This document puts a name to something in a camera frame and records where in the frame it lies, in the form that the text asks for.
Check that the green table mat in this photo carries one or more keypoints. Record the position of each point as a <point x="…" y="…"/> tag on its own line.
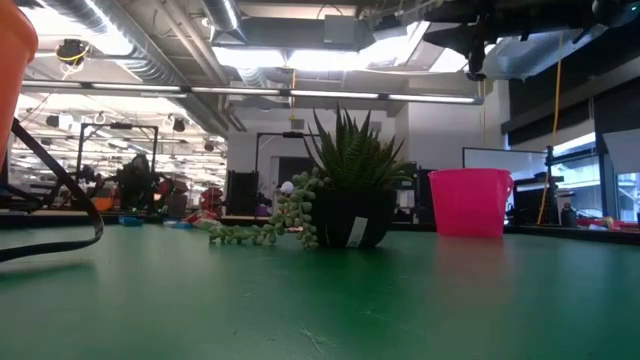
<point x="450" y="300"/>

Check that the clear Sour Patch candy pack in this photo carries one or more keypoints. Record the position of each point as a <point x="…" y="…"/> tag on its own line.
<point x="177" y="225"/>

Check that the long ceiling light bar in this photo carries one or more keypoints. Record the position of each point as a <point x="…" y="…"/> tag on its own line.
<point x="235" y="90"/>

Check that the black camera rig frame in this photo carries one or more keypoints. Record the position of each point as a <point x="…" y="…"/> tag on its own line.
<point x="120" y="126"/>
<point x="292" y="134"/>

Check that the person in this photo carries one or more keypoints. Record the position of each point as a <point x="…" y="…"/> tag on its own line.
<point x="137" y="182"/>

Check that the black bottle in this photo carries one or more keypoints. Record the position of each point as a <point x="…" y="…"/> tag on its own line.
<point x="568" y="217"/>

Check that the black equipment cabinet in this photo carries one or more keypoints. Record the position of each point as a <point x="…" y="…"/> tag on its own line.
<point x="242" y="192"/>

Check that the black ceiling camera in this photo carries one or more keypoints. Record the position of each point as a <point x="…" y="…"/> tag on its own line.
<point x="71" y="50"/>

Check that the pink plastic bucket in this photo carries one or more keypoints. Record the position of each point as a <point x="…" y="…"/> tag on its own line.
<point x="470" y="205"/>

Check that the potted succulent plant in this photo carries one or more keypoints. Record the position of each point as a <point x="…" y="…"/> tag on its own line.
<point x="350" y="220"/>

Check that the grey ceiling junction box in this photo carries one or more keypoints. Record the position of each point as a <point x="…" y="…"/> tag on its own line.
<point x="340" y="30"/>

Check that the silver ribbed ceiling duct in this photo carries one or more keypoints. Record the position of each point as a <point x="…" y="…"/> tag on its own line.
<point x="145" y="70"/>

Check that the red Skittles candy bag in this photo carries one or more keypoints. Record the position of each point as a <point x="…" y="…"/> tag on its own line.
<point x="202" y="218"/>

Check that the black equipment stand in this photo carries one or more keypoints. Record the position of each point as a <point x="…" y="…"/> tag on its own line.
<point x="551" y="200"/>

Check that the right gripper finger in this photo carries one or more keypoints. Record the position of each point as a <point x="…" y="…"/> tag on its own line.
<point x="452" y="39"/>

